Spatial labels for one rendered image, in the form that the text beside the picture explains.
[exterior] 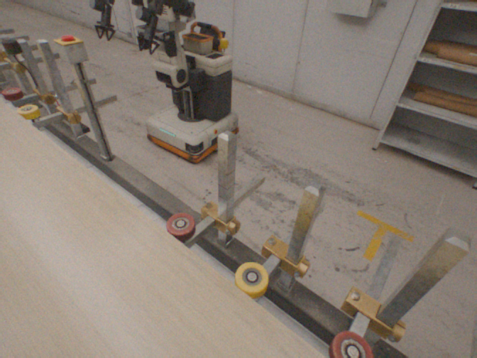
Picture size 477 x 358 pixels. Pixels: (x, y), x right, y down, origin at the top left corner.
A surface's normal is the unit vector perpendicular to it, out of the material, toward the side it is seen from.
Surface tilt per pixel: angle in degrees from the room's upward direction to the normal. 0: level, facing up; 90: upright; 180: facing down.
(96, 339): 0
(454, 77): 90
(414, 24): 90
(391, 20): 90
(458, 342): 0
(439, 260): 90
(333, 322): 0
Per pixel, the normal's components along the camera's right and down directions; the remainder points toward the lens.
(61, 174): 0.04, -0.76
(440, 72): -0.62, 0.49
